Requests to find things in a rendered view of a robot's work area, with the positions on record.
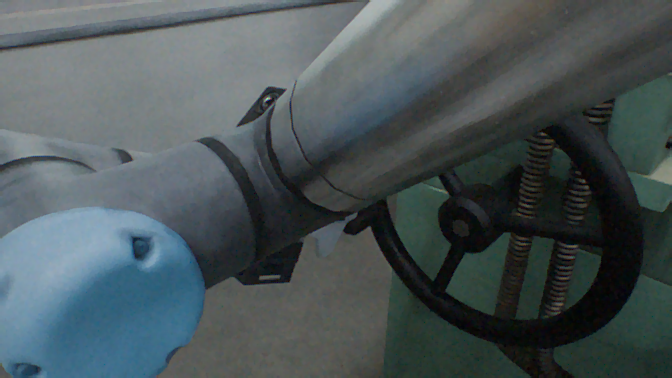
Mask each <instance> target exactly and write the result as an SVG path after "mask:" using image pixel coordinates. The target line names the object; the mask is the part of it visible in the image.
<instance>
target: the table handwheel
mask: <svg viewBox="0 0 672 378"><path fill-rule="evenodd" d="M541 131H542V132H544V133H545V134H546V135H547V136H549V137H550V138H551V139H552V140H553V141H554V142H555V143H556V144H557V145H558V147H559V148H560V149H561V150H562V151H563V152H564V153H565V154H567V155H568V156H569V157H570V159H571V160H572V161H573V162H574V164H575V165H576V166H577V168H578V169H579V171H580V172H581V174H582V175H583V177H584V179H585V180H586V182H587V184H588V186H589V189H590V191H591V193H592V196H593V198H594V201H595V203H596V206H597V209H598V213H599V217H600V221H601V227H597V226H589V225H581V224H573V223H564V222H556V221H549V220H543V219H537V218H532V217H526V216H520V215H514V214H512V212H511V211H512V210H513V209H514V208H515V207H516V206H517V205H518V202H519V199H518V198H519V196H520V193H519V190H520V189H521V186H520V183H522V180H521V178H522V177H523V174H522V173H523V172H524V168H523V167H524V166H522V165H519V164H517V165H515V166H514V167H512V168H511V169H510V170H508V171H507V172H506V173H503V174H502V175H500V176H499V177H498V178H496V179H495V180H493V181H492V182H491V183H489V184H485V183H472V184H469V185H467V186H466V188H465V185H464V184H463V182H462V181H461V179H460V178H458V176H457V175H456V173H455V172H454V170H453V169H451V170H448V171H446V172H444V173H442V174H439V175H437V176H438V177H439V179H440V181H441V182H442V184H443V186H444V188H445V190H446V192H447V193H448V195H449V197H450V198H448V199H447V200H446V201H444V202H443V203H442V204H441V206H440V208H439V211H438V225H439V228H440V230H441V232H442V234H443V236H444V237H445V239H446V240H447V241H448V242H449V243H450V244H451V245H450V248H449V250H448V252H447V255H446V258H445V260H444V262H443V265H442V267H441V268H440V270H439V272H438V274H437V276H436V278H435V280H434V281H433V280H432V279H431V278H430V277H429V276H428V275H427V274H425V273H424V272H423V271H422V270H421V269H420V267H419V266H418V265H417V264H416V263H415V261H414V260H413V259H412V257H411V256H410V253H409V252H408V250H407V249H406V247H405V246H404V244H403V242H402V240H401V239H400V237H399V235H398V232H397V230H396V228H395V226H394V223H393V220H392V216H391V213H390V209H389V205H387V201H386V198H385V199H383V200H380V201H379V202H381V203H382V204H383V205H384V208H385V212H384V213H383V214H382V215H380V216H379V217H378V219H377V220H376V221H375V222H374V223H373V224H372V225H370V228H371V231H372V233H373V236H374V238H375V240H376V242H377V244H378V246H379V248H380V250H381V253H382V255H383V257H384V258H385V260H386V262H387V263H388V265H389V266H390V268H392V269H393V271H394V272H395V273H396V275H397V276H398V277H399V279H400V280H401V281H402V282H403V283H404V285H405V286H406V287H407V288H408V289H409V290H410V291H411V293H412V294H413V295H414V296H415V297H416V298H417V299H418V300H419V301H420V302H421V303H422V304H423V305H424V306H426V307H427V308H428V309H429V310H430V311H433V312H434V313H435V314H437V315H438V316H439V317H441V318H442V319H444V320H445V321H447V322H448V323H450V324H451V325H453V326H455V327H457V328H458V329H460V330H462V331H464V332H466V333H468V334H470V335H473V336H475V337H478V338H481V339H484V340H487V341H490V342H493V343H497V344H501V345H505V346H510V347H517V348H528V349H544V348H554V347H560V346H564V345H568V344H571V343H574V342H577V341H579V340H582V339H584V338H586V337H589V336H591V335H593V334H595V333H596V332H598V331H600V330H601V328H603V327H604V326H605V325H606V324H608V323H609V322H610V321H611V320H612V319H613V318H614V317H615V316H616V315H617V314H618V313H619V312H620V310H621V309H622V308H623V306H624V305H625V304H626V302H627V300H628V299H629V297H630V295H631V294H632V292H634V289H635V287H636V285H637V282H638V279H639V276H640V273H641V268H642V264H643V258H644V246H645V240H644V224H643V217H642V212H641V207H640V204H639V200H638V197H637V194H636V191H635V187H634V185H633V182H632V180H631V178H629V176H628V174H627V172H626V170H625V168H624V166H623V164H622V163H621V161H620V159H619V158H618V156H617V155H616V153H615V152H614V150H613V149H612V148H611V146H610V145H609V143H608V141H607V140H606V139H605V138H604V136H603V135H602V134H601V133H600V132H599V131H598V130H597V128H596V127H595V126H594V125H593V124H592V123H591V122H590V121H589V120H587V119H586V118H585V117H584V116H583V115H582V114H581V113H579V114H577V115H574V116H572V117H569V118H567V119H564V120H562V121H560V122H557V123H555V124H553V125H551V126H548V127H546V128H544V129H542V130H541ZM504 233H512V234H519V235H526V236H533V237H540V238H547V239H553V240H558V241H563V242H570V243H575V244H580V245H586V246H591V247H596V248H601V249H602V257H601V262H600V266H599V269H598V272H597V275H596V277H595V280H594V282H593V284H592V286H591V287H590V289H589V290H588V292H587V293H586V294H585V295H584V296H583V297H582V298H581V299H579V300H578V301H577V302H576V303H575V304H573V305H572V306H571V307H569V308H567V309H566V310H564V311H562V312H560V313H557V314H555V315H552V316H548V317H544V318H542V319H537V320H512V319H505V318H500V317H496V316H492V315H489V314H486V313H483V312H481V311H478V310H476V309H474V308H471V307H469V306H467V305H465V304H463V303H461V302H460V301H458V300H456V298H455V297H453V296H452V295H450V294H449V293H448V292H446V291H445V290H446V288H447V286H448V284H449V282H450V280H451V278H452V276H453V274H454V272H455V270H456V268H457V267H458V265H459V263H460V261H461V260H462V257H464V255H465V253H466V252H467V253H480V252H482V251H484V250H485V249H487V248H488V247H489V246H490V245H491V244H492V243H493V242H495V241H496V240H497V239H498V238H499V237H500V236H501V235H502V234H504Z"/></svg>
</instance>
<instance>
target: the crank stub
mask: <svg viewBox="0 0 672 378"><path fill-rule="evenodd" d="M384 212H385V208H384V205H383V204H382V203H381V202H379V201H378V202H376V203H374V204H371V205H370V206H368V207H366V208H364V209H363V210H360V211H358V214H356V217H355V219H353V220H351V221H349V222H348V223H347V224H346V225H345V227H344V229H343V232H344V233H346V234H349V235H356V234H359V233H361V232H362V231H364V230H366V229H367V228H368V227H369V226H370V225H372V224H373V223H374V222H375V221H376V220H377V219H378V217H379V216H380V215H382V214H383V213H384Z"/></svg>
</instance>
